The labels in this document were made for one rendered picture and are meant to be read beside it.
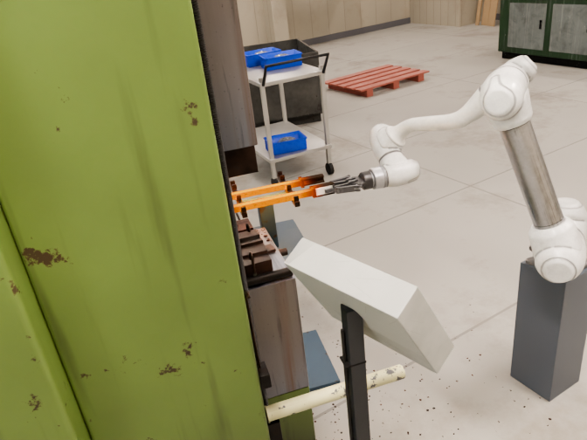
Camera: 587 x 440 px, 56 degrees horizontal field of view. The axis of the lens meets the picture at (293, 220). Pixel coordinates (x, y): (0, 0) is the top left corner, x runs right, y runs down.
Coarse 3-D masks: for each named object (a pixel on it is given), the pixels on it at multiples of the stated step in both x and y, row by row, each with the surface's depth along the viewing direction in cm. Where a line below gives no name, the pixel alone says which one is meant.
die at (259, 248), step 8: (240, 232) 184; (248, 232) 183; (256, 232) 182; (256, 240) 176; (248, 248) 174; (256, 248) 173; (264, 248) 173; (248, 256) 170; (256, 256) 171; (264, 256) 170; (248, 264) 167; (256, 264) 167; (264, 264) 168; (272, 264) 169; (248, 272) 168; (256, 272) 168; (264, 272) 169
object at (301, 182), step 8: (312, 176) 228; (320, 176) 228; (272, 184) 226; (280, 184) 226; (288, 184) 226; (296, 184) 226; (304, 184) 228; (312, 184) 228; (232, 192) 224; (240, 192) 223; (248, 192) 222; (256, 192) 223; (264, 192) 224
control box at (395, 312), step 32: (288, 256) 131; (320, 256) 126; (320, 288) 128; (352, 288) 116; (384, 288) 113; (416, 288) 109; (384, 320) 115; (416, 320) 112; (416, 352) 121; (448, 352) 126
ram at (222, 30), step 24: (216, 0) 129; (216, 24) 131; (216, 48) 133; (240, 48) 135; (216, 72) 136; (240, 72) 137; (216, 96) 138; (240, 96) 140; (240, 120) 142; (240, 144) 145
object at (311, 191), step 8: (320, 184) 218; (328, 184) 217; (296, 192) 217; (304, 192) 216; (312, 192) 217; (256, 200) 214; (264, 200) 213; (272, 200) 213; (280, 200) 214; (288, 200) 215; (248, 208) 212; (256, 208) 213
